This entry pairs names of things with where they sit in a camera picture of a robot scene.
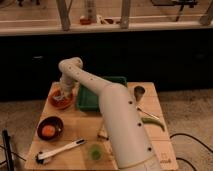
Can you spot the dark brown bowl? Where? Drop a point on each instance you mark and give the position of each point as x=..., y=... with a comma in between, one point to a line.
x=54, y=121

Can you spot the green spoon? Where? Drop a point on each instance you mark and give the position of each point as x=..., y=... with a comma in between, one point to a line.
x=153, y=121

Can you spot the wooden block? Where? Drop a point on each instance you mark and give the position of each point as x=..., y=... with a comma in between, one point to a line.
x=102, y=133

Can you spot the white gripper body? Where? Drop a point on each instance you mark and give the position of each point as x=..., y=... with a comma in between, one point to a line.
x=66, y=88

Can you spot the white dish brush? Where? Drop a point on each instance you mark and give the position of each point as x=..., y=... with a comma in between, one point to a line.
x=43, y=157

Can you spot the black stand with cables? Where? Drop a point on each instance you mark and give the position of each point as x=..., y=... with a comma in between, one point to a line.
x=12, y=160

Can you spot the green translucent cup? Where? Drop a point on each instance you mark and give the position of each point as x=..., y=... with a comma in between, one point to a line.
x=95, y=152

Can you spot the green rectangular tray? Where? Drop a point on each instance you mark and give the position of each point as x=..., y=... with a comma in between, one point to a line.
x=88, y=101

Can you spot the white towel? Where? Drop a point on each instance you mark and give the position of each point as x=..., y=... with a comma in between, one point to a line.
x=60, y=97

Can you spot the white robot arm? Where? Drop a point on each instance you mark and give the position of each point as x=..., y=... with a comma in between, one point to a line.
x=131, y=146

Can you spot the orange ball in bowl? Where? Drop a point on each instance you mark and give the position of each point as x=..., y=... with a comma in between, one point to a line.
x=48, y=131

